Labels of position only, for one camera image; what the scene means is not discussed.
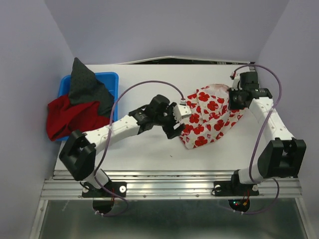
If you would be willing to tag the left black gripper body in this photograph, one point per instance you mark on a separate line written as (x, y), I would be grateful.
(167, 117)

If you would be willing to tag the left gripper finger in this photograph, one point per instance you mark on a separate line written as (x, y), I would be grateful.
(172, 131)
(179, 128)

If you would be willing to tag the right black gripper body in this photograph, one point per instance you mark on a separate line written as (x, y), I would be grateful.
(235, 101)

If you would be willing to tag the white red poppy skirt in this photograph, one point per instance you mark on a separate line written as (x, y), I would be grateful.
(210, 117)

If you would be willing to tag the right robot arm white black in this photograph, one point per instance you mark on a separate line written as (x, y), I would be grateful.
(283, 154)

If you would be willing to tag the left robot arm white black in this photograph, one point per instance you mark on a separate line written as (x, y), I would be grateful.
(79, 151)

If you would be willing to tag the blue plastic bin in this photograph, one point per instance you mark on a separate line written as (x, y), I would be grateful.
(109, 79)

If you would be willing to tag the dark grey dotted skirt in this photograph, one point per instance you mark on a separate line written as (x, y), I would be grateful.
(86, 88)

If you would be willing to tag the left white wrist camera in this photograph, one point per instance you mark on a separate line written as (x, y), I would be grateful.
(181, 111)

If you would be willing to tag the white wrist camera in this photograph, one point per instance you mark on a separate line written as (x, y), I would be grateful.
(181, 111)
(235, 77)

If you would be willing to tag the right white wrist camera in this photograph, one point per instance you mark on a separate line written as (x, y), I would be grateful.
(235, 77)

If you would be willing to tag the aluminium frame rail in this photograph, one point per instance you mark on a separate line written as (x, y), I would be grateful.
(164, 185)

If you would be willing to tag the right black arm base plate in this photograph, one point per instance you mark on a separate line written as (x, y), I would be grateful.
(234, 189)

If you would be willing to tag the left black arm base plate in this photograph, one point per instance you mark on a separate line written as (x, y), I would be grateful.
(104, 190)

